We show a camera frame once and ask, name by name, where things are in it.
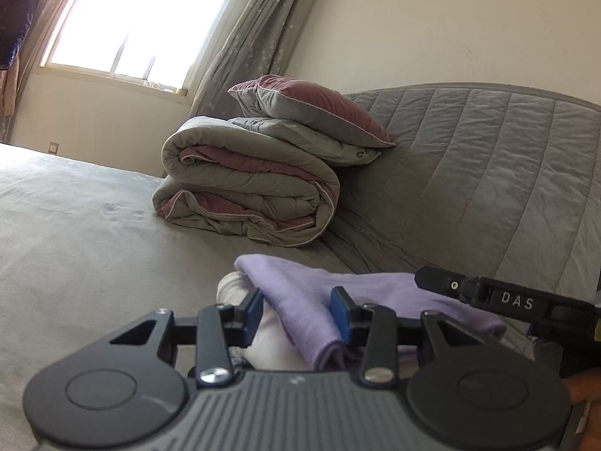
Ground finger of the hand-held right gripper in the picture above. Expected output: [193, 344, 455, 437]
[415, 265, 597, 326]

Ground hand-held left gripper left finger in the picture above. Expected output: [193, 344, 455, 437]
[109, 288, 264, 388]

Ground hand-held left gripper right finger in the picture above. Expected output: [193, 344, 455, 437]
[330, 286, 510, 388]

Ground purple long-sleeve shirt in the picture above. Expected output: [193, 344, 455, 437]
[235, 254, 508, 371]

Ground pink hanging clothes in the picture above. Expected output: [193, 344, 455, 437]
[0, 51, 23, 117]

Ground person's right hand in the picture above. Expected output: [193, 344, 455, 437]
[566, 369, 601, 451]

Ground white fleece folded garment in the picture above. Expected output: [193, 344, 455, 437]
[217, 270, 306, 372]

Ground folded grey pink quilt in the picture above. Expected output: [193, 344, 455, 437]
[153, 117, 341, 249]

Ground grey quilted headboard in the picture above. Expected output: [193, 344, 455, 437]
[324, 82, 601, 372]

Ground pink grey pillow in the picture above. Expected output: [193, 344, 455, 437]
[228, 74, 397, 148]

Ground grey starred curtain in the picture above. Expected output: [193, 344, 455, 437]
[16, 0, 95, 78]
[188, 0, 326, 124]

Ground window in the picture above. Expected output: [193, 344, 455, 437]
[40, 0, 249, 97]

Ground dark hanging jacket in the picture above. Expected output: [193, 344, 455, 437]
[0, 0, 46, 72]

